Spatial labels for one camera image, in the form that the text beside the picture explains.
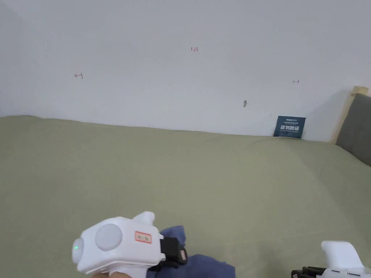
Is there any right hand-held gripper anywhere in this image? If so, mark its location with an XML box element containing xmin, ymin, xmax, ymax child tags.
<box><xmin>291</xmin><ymin>240</ymin><xmax>371</xmax><ymax>278</ymax></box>

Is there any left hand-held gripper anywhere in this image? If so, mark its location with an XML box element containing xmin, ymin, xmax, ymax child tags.
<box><xmin>72</xmin><ymin>211</ymin><xmax>189</xmax><ymax>278</ymax></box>

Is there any dark blue garment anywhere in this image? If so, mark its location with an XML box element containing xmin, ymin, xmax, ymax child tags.
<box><xmin>147</xmin><ymin>224</ymin><xmax>236</xmax><ymax>278</ymax></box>

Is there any person's left hand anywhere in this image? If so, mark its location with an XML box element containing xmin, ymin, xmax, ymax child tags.
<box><xmin>108</xmin><ymin>268</ymin><xmax>132</xmax><ymax>278</ymax></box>

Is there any bed with pale green sheet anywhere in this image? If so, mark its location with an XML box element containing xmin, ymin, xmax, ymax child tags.
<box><xmin>0</xmin><ymin>115</ymin><xmax>371</xmax><ymax>278</ymax></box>

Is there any dark blue printed card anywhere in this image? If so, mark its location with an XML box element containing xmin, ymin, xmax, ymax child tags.
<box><xmin>272</xmin><ymin>115</ymin><xmax>307</xmax><ymax>140</ymax></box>

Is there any grey padded headboard, wooden frame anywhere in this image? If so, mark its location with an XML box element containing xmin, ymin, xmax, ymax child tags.
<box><xmin>330</xmin><ymin>85</ymin><xmax>371</xmax><ymax>167</ymax></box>

